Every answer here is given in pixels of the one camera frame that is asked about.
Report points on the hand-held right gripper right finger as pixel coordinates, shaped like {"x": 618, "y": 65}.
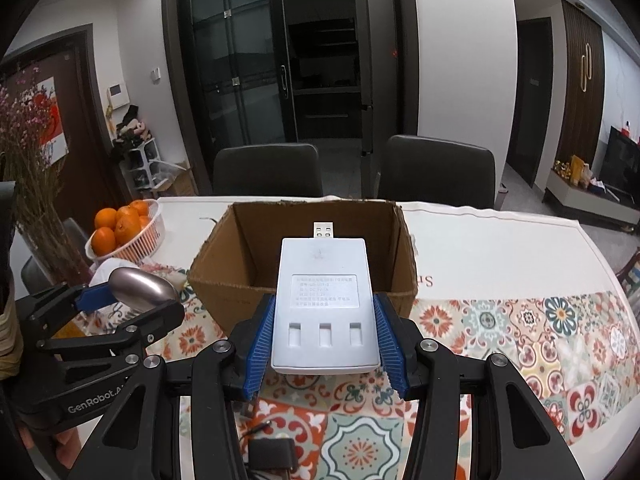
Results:
{"x": 392, "y": 345}

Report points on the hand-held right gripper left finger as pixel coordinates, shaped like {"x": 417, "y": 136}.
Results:
{"x": 260, "y": 350}

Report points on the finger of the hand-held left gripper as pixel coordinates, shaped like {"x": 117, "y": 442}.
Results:
{"x": 150, "y": 317}
{"x": 97, "y": 297}

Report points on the silver oval gadget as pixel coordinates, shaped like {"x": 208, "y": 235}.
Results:
{"x": 142, "y": 287}

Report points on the white rectangular usb hub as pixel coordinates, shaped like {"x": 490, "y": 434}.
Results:
{"x": 325, "y": 310}

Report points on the brown cardboard box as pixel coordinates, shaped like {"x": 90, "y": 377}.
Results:
{"x": 220, "y": 285}

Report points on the person's left hand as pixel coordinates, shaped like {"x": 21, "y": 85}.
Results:
{"x": 75, "y": 447}

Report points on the white tissue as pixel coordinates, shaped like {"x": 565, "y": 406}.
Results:
{"x": 115, "y": 267}

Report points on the orange fruit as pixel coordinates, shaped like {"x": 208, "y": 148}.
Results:
{"x": 102, "y": 241}
{"x": 145, "y": 224}
{"x": 141, "y": 208}
{"x": 127, "y": 230}
{"x": 106, "y": 219}

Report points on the glass vase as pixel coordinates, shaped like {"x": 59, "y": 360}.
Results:
{"x": 65, "y": 245}

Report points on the white plastic fruit basket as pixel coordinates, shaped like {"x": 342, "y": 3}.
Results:
{"x": 140, "y": 247}

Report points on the light grey dining chair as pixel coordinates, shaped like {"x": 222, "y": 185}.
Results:
{"x": 35, "y": 272}

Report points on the woven straw storage box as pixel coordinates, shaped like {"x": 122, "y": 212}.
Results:
{"x": 11, "y": 340}

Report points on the patterned table runner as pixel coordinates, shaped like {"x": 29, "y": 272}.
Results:
{"x": 500, "y": 340}

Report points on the white shoe rack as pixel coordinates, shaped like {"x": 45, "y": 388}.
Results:
{"x": 142, "y": 167}

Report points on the white printed table cover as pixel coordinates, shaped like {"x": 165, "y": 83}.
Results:
{"x": 500, "y": 250}

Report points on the dried pink flowers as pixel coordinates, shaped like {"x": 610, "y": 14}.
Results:
{"x": 30, "y": 160}

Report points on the pile of plush toys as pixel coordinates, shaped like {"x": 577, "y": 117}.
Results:
{"x": 132, "y": 130}

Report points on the dark brown entrance door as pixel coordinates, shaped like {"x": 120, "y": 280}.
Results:
{"x": 85, "y": 125}

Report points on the dark grey dining chair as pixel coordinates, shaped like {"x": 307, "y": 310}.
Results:
{"x": 435, "y": 170}
{"x": 267, "y": 170}

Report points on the white intercom panel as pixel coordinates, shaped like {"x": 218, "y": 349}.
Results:
{"x": 117, "y": 96}

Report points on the low television stand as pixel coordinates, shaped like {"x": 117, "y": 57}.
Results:
{"x": 585, "y": 202}

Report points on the chair with patterned cushion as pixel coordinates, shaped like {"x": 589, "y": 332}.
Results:
{"x": 631, "y": 280}

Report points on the yellow packages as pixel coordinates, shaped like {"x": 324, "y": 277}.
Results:
{"x": 575, "y": 170}

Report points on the dark sliding glass door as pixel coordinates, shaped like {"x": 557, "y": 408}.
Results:
{"x": 235, "y": 60}

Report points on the dark interior door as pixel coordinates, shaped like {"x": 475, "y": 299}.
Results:
{"x": 530, "y": 105}

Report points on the grey refrigerator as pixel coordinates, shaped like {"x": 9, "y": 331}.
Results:
{"x": 375, "y": 60}

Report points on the black television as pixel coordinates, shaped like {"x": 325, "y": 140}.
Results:
{"x": 622, "y": 165}

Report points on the red wall poster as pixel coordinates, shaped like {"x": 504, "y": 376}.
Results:
{"x": 52, "y": 120}

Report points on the white wall switch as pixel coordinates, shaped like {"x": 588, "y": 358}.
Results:
{"x": 156, "y": 74}

